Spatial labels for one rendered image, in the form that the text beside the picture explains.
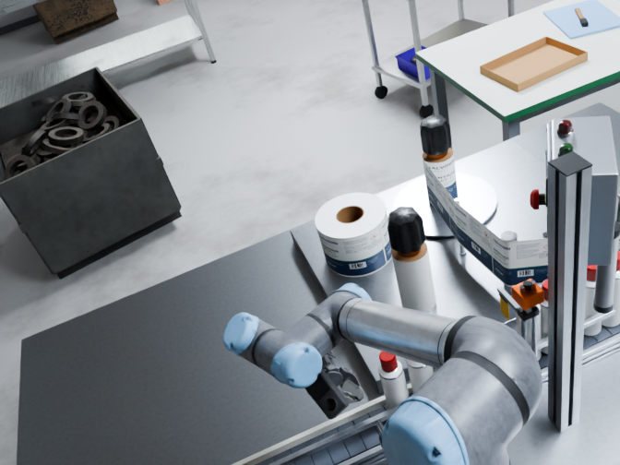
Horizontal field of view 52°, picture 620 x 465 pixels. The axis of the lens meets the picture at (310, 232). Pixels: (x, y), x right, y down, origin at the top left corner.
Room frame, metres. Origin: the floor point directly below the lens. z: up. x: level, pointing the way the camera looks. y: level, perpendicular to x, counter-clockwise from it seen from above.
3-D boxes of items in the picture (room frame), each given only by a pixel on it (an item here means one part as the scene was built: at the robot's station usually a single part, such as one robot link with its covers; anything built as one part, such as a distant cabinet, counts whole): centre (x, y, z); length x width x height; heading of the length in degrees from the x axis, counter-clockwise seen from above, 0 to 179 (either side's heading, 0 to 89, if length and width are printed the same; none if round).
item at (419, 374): (0.85, -0.14, 0.98); 0.05 x 0.05 x 0.20
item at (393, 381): (0.84, -0.08, 0.98); 0.05 x 0.05 x 0.20
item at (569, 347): (0.75, -0.40, 1.16); 0.04 x 0.04 x 0.67; 9
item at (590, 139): (0.82, -0.46, 1.38); 0.17 x 0.10 x 0.19; 154
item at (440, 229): (1.50, -0.41, 0.89); 0.31 x 0.31 x 0.01
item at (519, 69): (2.30, -1.07, 0.82); 0.34 x 0.24 x 0.04; 104
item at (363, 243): (1.40, -0.12, 0.95); 0.20 x 0.20 x 0.14
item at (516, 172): (1.34, -0.39, 0.86); 0.80 x 0.67 x 0.05; 99
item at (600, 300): (0.81, -0.51, 1.18); 0.04 x 0.04 x 0.21
